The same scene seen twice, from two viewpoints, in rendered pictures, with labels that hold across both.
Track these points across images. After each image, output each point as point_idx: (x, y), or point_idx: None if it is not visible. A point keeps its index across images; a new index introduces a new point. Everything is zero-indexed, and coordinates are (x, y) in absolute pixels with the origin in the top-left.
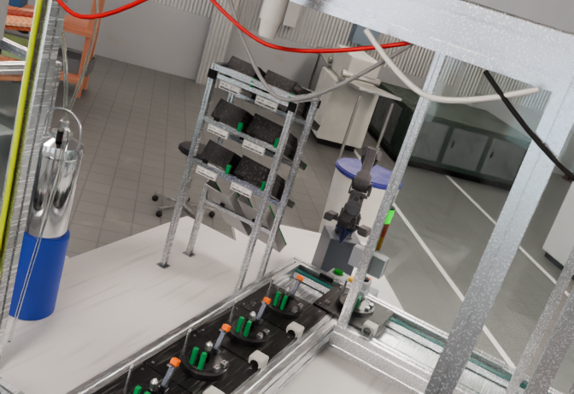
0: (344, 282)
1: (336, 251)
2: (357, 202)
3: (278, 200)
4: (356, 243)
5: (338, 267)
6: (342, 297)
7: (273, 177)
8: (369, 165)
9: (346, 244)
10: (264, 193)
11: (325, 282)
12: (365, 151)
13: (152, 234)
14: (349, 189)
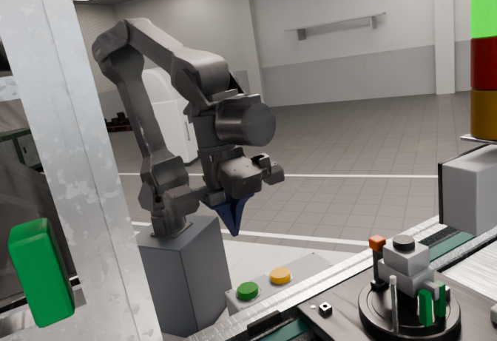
0: (285, 294)
1: (198, 262)
2: (260, 103)
3: (73, 279)
4: (208, 220)
5: (213, 284)
6: (390, 323)
7: (101, 112)
8: (169, 40)
9: (203, 237)
10: (107, 317)
11: (273, 333)
12: (116, 38)
13: None
14: (203, 97)
